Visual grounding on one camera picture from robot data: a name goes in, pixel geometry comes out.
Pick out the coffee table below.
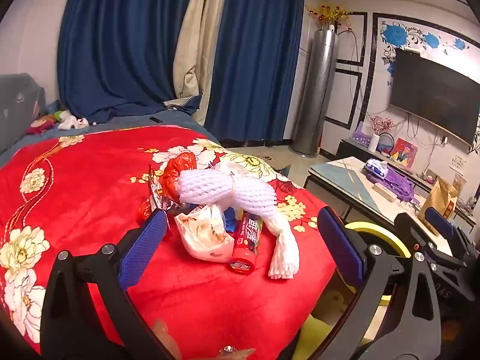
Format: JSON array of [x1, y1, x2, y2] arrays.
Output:
[[303, 155, 456, 259]]

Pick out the gold and red artificial flowers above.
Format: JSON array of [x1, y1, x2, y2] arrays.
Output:
[[307, 3, 352, 28]]

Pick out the red snack wrapper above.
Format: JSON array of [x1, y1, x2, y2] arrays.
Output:
[[147, 163, 181, 211]]

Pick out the black television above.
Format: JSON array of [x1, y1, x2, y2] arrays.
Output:
[[388, 47, 480, 148]]

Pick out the purple bag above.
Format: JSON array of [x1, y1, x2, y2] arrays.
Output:
[[367, 169, 418, 202]]

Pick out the person's left hand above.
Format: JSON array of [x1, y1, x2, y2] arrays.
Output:
[[153, 319, 257, 360]]

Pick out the blue plastic bag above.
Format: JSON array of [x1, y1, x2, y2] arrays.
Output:
[[222, 207, 246, 234]]

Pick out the tissue pack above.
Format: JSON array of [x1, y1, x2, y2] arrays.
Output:
[[365, 158, 389, 178]]

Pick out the brown paper bag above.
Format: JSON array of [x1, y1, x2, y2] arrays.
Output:
[[417, 177, 460, 226]]

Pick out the yellow-rimmed trash bin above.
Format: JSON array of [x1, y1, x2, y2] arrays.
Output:
[[343, 220, 407, 308]]

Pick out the round ornament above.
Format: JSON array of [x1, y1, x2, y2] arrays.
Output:
[[378, 136, 395, 157]]

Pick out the red plush toy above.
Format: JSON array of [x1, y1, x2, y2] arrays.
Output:
[[26, 116, 58, 134]]

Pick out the beige and blue cloth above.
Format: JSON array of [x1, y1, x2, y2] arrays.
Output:
[[163, 95, 203, 115]]

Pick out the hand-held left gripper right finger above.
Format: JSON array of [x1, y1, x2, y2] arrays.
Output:
[[285, 206, 443, 360]]

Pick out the silver standing air conditioner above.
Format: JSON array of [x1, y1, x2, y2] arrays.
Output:
[[290, 27, 340, 157]]

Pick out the grey sofa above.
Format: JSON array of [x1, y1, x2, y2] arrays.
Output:
[[0, 73, 46, 154]]

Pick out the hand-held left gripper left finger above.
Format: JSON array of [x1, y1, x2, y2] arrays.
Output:
[[40, 208, 177, 360]]

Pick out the blue bedsheet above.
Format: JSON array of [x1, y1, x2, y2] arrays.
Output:
[[0, 109, 222, 166]]

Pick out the white foam fruit net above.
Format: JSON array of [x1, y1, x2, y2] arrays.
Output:
[[176, 168, 301, 280]]

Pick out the beige curtain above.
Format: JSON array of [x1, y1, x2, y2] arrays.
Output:
[[172, 0, 235, 126]]

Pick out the red floral blanket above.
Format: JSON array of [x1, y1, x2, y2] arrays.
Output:
[[0, 125, 347, 360]]

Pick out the blue curtain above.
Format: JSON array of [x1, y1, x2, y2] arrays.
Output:
[[56, 0, 199, 125], [204, 0, 306, 144]]

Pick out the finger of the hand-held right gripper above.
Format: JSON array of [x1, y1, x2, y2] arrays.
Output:
[[427, 207, 480, 271], [395, 212, 427, 256]]

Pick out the thin white plastic bag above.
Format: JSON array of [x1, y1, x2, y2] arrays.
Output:
[[214, 158, 250, 179]]

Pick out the TV cabinet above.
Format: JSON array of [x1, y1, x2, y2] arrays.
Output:
[[339, 137, 480, 229]]

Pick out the colourful picture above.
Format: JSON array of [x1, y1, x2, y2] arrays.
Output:
[[390, 137, 419, 169]]

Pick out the white plush toy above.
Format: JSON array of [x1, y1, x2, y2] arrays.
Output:
[[56, 110, 91, 131]]

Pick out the red tube canister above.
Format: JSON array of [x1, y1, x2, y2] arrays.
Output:
[[229, 211, 266, 274]]

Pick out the purple box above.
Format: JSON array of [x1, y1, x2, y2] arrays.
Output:
[[352, 121, 372, 147]]

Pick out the red plastic bag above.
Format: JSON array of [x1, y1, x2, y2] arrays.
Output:
[[163, 152, 198, 201]]

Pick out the red flower sprigs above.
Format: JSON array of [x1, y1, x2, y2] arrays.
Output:
[[369, 115, 395, 136]]

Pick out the green garment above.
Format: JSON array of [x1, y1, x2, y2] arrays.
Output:
[[292, 315, 376, 360]]

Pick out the small red wrapper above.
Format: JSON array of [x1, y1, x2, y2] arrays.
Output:
[[136, 199, 155, 221]]

